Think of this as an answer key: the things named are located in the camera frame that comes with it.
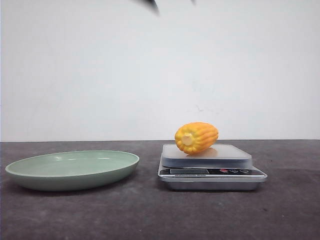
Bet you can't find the yellow toy corn cob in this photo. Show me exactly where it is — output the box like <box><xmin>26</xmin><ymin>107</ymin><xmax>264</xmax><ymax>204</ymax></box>
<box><xmin>174</xmin><ymin>122</ymin><xmax>219</xmax><ymax>155</ymax></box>

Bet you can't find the silver digital kitchen scale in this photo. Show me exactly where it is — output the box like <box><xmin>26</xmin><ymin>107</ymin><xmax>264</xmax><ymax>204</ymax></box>
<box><xmin>158</xmin><ymin>144</ymin><xmax>268</xmax><ymax>191</ymax></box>

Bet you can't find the green round plate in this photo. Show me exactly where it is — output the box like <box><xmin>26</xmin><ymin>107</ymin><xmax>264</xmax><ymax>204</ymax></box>
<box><xmin>5</xmin><ymin>150</ymin><xmax>140</xmax><ymax>192</ymax></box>

